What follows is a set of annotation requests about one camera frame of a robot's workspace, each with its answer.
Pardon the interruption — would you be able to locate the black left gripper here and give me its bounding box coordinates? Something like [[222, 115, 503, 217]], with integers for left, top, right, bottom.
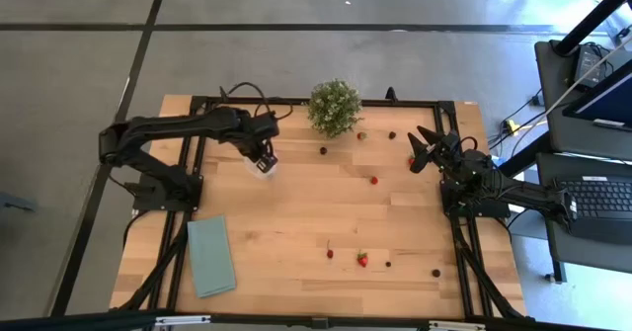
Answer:
[[235, 111, 280, 174]]

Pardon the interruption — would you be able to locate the black rack frame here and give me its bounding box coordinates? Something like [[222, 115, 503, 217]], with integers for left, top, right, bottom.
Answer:
[[553, 0, 632, 56]]

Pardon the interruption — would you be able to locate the artificial green plant black pot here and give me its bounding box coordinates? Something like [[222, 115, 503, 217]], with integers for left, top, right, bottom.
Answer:
[[304, 77, 365, 140]]

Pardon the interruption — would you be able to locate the black keyboard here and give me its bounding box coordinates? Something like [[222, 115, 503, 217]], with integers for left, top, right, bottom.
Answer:
[[552, 174, 632, 247]]

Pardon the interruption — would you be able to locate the teal folded cloth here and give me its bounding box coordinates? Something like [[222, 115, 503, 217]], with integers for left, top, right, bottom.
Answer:
[[186, 214, 238, 299]]

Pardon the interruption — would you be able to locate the black aluminium table frame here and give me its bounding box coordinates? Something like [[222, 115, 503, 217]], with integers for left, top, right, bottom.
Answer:
[[111, 86, 528, 322]]

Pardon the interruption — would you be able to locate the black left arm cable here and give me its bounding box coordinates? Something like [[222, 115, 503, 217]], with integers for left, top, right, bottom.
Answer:
[[218, 80, 295, 123]]

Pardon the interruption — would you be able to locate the white cable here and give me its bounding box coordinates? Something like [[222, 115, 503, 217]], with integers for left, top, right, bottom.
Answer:
[[540, 34, 632, 124]]

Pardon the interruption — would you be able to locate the dark grey desk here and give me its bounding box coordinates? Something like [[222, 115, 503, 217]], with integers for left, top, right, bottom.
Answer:
[[534, 39, 632, 163], [535, 151, 632, 276]]

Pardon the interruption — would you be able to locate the black power adapter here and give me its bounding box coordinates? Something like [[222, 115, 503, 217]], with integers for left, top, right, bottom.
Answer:
[[573, 42, 613, 89]]

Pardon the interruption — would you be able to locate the clear plastic tupperware container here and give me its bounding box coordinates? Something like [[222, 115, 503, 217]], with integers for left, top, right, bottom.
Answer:
[[243, 151, 278, 182]]

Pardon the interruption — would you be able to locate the black computer monitor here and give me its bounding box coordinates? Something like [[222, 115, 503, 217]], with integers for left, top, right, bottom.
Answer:
[[562, 58, 632, 133]]

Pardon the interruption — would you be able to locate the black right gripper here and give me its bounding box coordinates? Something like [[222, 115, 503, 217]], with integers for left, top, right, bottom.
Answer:
[[407, 125, 469, 174]]

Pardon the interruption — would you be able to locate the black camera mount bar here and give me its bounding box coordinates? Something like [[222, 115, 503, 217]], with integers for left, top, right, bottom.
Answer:
[[0, 309, 632, 331]]

